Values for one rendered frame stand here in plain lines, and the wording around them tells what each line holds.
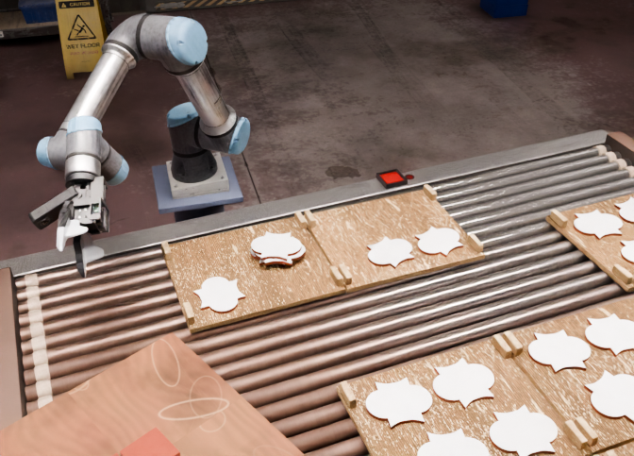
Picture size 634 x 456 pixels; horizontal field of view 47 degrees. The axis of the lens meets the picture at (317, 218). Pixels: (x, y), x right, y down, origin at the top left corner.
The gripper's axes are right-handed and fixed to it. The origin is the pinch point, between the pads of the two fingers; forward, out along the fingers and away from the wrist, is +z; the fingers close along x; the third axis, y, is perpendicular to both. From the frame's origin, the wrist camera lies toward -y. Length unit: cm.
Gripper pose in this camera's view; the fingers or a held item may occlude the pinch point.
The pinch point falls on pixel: (69, 266)
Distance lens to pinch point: 159.1
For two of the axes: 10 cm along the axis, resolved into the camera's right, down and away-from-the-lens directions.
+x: 0.1, 4.2, 9.1
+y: 9.9, -1.0, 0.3
